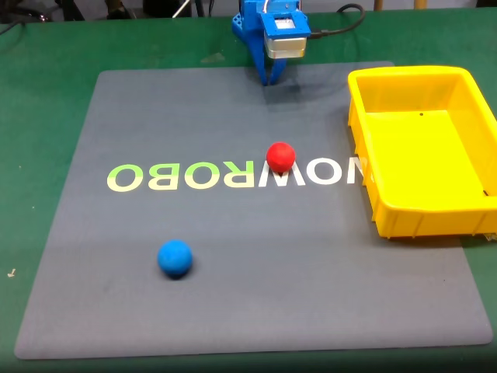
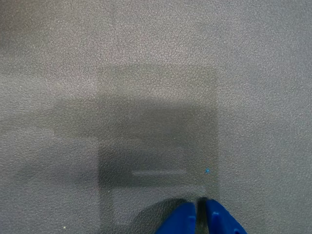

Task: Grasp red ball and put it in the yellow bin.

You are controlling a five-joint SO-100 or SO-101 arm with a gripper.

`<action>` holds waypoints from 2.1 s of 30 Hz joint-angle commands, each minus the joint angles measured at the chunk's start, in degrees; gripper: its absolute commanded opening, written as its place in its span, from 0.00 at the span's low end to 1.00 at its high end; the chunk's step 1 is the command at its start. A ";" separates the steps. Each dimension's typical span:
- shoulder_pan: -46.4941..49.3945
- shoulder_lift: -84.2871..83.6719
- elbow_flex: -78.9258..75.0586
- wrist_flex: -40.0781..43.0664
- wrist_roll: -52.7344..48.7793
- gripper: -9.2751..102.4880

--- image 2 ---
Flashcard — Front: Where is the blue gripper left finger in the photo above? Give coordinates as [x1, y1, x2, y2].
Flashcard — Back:
[154, 202, 196, 234]

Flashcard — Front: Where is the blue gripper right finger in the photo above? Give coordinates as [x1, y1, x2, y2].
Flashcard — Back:
[205, 198, 248, 234]

